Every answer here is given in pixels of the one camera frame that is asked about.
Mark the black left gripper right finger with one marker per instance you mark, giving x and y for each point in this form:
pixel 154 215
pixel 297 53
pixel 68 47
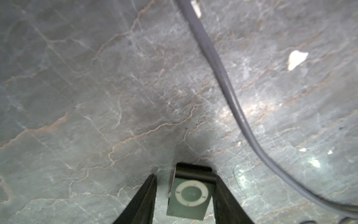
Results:
pixel 227 210

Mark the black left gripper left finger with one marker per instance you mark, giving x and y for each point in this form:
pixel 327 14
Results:
pixel 140 210

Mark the black mp3 player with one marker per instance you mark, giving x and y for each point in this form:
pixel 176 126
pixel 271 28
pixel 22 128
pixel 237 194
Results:
pixel 191 191

